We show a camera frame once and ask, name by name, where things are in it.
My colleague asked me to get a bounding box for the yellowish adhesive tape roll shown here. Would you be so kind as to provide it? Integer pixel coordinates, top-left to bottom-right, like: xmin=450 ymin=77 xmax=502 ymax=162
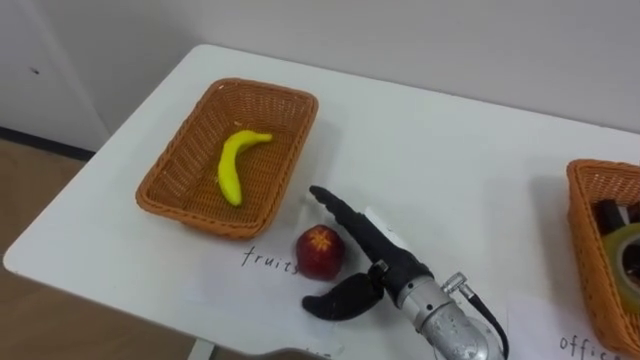
xmin=601 ymin=222 xmax=640 ymax=316

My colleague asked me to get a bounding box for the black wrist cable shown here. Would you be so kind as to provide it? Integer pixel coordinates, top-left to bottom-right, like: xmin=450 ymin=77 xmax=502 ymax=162
xmin=441 ymin=271 xmax=511 ymax=360

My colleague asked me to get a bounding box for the white desk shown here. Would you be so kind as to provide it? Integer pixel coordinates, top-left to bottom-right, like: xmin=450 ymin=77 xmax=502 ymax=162
xmin=2 ymin=43 xmax=640 ymax=360

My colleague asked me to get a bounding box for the red apple soft toy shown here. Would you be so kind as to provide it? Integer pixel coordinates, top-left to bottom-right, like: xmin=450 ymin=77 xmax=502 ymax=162
xmin=294 ymin=224 xmax=347 ymax=283

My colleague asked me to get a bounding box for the black office item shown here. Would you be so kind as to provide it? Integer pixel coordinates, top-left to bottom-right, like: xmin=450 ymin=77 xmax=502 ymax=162
xmin=592 ymin=198 xmax=627 ymax=237

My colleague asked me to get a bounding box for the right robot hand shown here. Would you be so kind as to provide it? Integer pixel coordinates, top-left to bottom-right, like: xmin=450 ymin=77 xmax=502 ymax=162
xmin=301 ymin=185 xmax=435 ymax=322

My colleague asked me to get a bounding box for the orange wicker basket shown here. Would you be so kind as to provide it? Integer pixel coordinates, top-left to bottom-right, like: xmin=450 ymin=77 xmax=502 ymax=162
xmin=565 ymin=158 xmax=640 ymax=358
xmin=134 ymin=77 xmax=320 ymax=241

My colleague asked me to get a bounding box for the yellow banana soft toy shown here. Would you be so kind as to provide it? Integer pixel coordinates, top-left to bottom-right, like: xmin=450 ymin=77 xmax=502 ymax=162
xmin=217 ymin=129 xmax=275 ymax=208

